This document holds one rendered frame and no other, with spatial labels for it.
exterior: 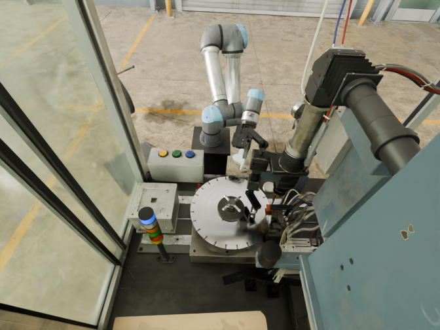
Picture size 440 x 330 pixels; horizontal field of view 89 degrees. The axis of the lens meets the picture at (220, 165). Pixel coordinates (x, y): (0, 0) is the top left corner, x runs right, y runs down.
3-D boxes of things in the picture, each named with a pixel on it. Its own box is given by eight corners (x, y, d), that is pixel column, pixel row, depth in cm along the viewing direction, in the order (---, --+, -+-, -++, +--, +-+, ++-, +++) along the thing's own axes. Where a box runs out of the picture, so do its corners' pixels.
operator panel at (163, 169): (152, 181, 123) (146, 163, 111) (156, 165, 130) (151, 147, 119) (203, 183, 124) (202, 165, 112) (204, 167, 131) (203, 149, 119)
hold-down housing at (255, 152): (244, 191, 82) (252, 153, 67) (245, 181, 85) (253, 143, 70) (259, 193, 82) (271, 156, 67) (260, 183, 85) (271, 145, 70)
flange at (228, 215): (237, 193, 96) (238, 190, 94) (249, 215, 89) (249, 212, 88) (213, 201, 93) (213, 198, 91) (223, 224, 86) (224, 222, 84)
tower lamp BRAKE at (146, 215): (138, 224, 66) (136, 220, 64) (142, 211, 69) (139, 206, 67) (154, 224, 66) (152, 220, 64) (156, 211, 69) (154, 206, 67)
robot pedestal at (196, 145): (190, 180, 216) (184, 118, 159) (231, 182, 217) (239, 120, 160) (186, 218, 190) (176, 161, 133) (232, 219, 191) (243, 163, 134)
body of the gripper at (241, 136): (232, 148, 104) (238, 124, 105) (250, 152, 102) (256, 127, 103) (230, 145, 96) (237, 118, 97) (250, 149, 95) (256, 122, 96)
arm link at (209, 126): (200, 122, 141) (199, 105, 131) (220, 120, 144) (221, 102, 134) (203, 135, 134) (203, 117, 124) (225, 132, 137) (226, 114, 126)
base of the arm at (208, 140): (200, 131, 151) (200, 119, 143) (222, 131, 151) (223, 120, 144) (199, 146, 141) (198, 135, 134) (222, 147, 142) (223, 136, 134)
